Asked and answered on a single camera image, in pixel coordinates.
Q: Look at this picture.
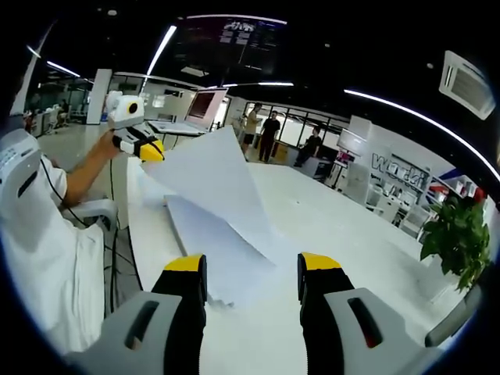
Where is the dark hanging ceiling screen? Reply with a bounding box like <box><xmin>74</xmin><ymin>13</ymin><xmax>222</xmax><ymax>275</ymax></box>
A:
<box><xmin>171</xmin><ymin>15</ymin><xmax>288</xmax><ymax>75</ymax></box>

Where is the black chest device cable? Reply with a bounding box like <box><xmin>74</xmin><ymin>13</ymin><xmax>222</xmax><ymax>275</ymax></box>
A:
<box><xmin>38</xmin><ymin>158</ymin><xmax>87</xmax><ymax>227</ymax></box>

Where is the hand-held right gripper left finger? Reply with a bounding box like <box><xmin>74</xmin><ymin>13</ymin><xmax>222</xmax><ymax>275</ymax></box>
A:
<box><xmin>64</xmin><ymin>253</ymin><xmax>209</xmax><ymax>375</ymax></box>

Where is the white ceiling air conditioner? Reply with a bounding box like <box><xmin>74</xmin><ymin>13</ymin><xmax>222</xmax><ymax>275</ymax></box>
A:
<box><xmin>437</xmin><ymin>49</ymin><xmax>496</xmax><ymax>121</ymax></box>

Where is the storage shelf with boxes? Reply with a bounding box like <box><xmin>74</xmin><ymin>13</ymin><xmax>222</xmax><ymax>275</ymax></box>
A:
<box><xmin>369</xmin><ymin>150</ymin><xmax>488</xmax><ymax>212</ymax></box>

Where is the white office chair armrest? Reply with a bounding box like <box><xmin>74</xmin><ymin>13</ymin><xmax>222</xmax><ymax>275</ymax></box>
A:
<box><xmin>58</xmin><ymin>198</ymin><xmax>118</xmax><ymax>230</ymax></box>

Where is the large open laptop pink screen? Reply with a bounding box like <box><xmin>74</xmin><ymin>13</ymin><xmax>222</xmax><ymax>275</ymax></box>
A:
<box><xmin>147</xmin><ymin>87</ymin><xmax>230</xmax><ymax>138</ymax></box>

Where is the ceiling light strip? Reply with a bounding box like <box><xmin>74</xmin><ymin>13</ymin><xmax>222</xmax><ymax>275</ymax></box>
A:
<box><xmin>343</xmin><ymin>88</ymin><xmax>500</xmax><ymax>173</ymax></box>
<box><xmin>145</xmin><ymin>25</ymin><xmax>177</xmax><ymax>77</ymax></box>
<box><xmin>206</xmin><ymin>81</ymin><xmax>295</xmax><ymax>90</ymax></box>

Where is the green potted plant white pot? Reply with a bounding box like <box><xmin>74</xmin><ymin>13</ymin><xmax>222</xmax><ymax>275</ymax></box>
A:
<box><xmin>420</xmin><ymin>191</ymin><xmax>493</xmax><ymax>294</ymax></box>

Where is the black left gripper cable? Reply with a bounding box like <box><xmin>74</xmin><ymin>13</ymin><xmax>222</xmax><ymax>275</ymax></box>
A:
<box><xmin>103</xmin><ymin>155</ymin><xmax>130</xmax><ymax>313</ymax></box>

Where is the white grey chest device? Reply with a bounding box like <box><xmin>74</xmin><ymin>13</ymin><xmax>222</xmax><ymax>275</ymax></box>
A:
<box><xmin>0</xmin><ymin>128</ymin><xmax>42</xmax><ymax>227</ymax></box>

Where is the monitor on white cabinet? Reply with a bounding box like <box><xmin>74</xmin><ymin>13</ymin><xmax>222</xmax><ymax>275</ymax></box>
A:
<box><xmin>337</xmin><ymin>127</ymin><xmax>366</xmax><ymax>152</ymax></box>

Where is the person in white shirt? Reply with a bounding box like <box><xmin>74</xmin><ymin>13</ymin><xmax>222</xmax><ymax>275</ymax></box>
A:
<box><xmin>0</xmin><ymin>128</ymin><xmax>106</xmax><ymax>352</ymax></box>

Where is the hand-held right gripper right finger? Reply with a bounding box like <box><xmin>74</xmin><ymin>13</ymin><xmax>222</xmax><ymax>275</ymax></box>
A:
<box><xmin>296</xmin><ymin>252</ymin><xmax>442</xmax><ymax>375</ymax></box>

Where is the person's left hand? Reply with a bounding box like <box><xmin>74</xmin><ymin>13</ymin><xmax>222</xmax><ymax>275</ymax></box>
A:
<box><xmin>95</xmin><ymin>130</ymin><xmax>123</xmax><ymax>160</ymax></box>

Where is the white mesh office chair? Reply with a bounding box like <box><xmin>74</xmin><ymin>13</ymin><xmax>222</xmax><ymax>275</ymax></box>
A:
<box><xmin>366</xmin><ymin>183</ymin><xmax>402</xmax><ymax>220</ymax></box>
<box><xmin>402</xmin><ymin>202</ymin><xmax>430</xmax><ymax>235</ymax></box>

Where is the single white paper sheet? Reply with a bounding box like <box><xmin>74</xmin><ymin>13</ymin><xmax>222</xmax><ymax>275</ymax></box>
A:
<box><xmin>142</xmin><ymin>125</ymin><xmax>278</xmax><ymax>270</ymax></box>

